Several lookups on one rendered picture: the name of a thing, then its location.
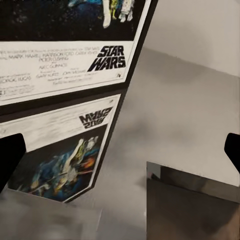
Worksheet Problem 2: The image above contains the poster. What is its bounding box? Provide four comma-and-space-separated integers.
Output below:
0, 0, 158, 116

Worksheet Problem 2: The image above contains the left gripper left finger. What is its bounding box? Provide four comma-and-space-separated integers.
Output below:
0, 133, 26, 193

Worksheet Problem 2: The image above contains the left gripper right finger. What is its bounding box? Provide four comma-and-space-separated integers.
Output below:
224, 133, 240, 172

